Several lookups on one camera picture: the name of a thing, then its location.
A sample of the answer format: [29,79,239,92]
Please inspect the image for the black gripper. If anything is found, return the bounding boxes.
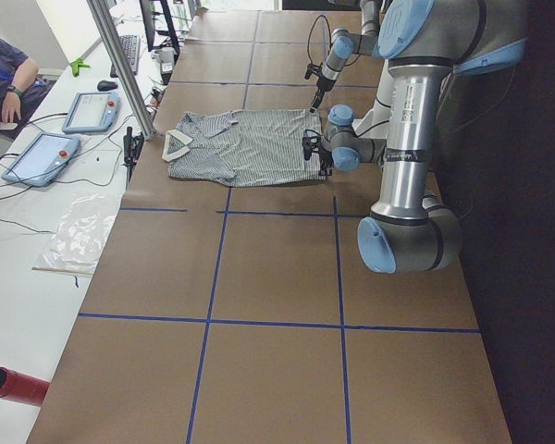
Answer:
[314,140,333,177]
[309,74,336,113]

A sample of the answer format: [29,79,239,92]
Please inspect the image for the striped polo shirt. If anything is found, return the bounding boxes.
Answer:
[167,109,322,187]

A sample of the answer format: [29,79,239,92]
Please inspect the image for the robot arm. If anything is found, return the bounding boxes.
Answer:
[304,0,390,113]
[306,1,528,274]

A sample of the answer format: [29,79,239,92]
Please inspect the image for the black monitor stand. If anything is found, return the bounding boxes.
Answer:
[138,0,182,52]

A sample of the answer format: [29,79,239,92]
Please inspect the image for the brown paper table cover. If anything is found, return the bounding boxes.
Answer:
[25,9,514,444]

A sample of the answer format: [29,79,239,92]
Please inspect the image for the black folded tripod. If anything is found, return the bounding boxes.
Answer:
[123,127,144,186]

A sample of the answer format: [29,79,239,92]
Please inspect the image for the black keyboard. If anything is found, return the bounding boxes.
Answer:
[119,34,141,74]

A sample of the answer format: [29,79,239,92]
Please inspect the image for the black computer mouse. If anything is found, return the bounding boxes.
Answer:
[97,80,117,92]

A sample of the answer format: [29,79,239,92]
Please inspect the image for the far teach pendant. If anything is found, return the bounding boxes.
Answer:
[62,91,119,134]

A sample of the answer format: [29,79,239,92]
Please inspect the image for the teach pendant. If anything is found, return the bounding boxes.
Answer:
[62,91,119,134]
[1,132,80,187]

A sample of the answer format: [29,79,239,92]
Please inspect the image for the green clamp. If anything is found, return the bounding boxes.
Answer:
[69,58,91,78]

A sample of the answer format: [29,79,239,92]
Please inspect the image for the clear plastic bag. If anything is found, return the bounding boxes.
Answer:
[32,193,120,276]

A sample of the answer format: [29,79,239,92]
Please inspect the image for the near teach pendant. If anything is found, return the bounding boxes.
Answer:
[1,132,80,187]

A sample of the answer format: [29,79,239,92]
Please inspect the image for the seated person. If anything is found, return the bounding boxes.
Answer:
[0,38,52,140]

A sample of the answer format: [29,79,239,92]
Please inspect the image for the red cardboard tube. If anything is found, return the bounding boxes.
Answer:
[0,367,50,407]

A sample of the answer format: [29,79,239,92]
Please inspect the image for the aluminium frame post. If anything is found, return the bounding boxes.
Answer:
[87,0,156,140]

